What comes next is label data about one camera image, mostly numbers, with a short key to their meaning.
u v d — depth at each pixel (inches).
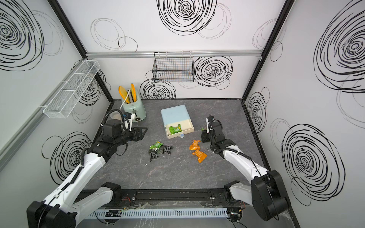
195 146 36.1
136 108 37.8
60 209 15.2
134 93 38.1
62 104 28.3
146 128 29.7
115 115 39.0
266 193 15.9
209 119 30.2
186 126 35.8
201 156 35.0
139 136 27.3
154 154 34.9
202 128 40.1
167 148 35.8
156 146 35.9
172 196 29.8
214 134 25.3
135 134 26.4
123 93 37.9
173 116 35.1
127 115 26.4
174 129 34.1
